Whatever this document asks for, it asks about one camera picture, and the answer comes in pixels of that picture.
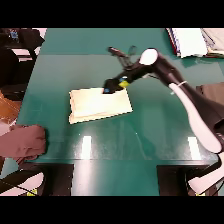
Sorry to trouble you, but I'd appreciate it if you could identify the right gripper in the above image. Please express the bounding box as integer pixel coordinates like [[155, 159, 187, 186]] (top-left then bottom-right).
[[102, 75, 132, 95]]

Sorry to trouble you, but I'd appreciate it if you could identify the cream shirt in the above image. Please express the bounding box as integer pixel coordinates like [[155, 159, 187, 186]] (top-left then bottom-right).
[[68, 86, 134, 125]]

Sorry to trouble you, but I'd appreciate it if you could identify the mauve garment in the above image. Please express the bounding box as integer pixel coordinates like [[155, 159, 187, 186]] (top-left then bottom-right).
[[0, 123, 48, 162]]

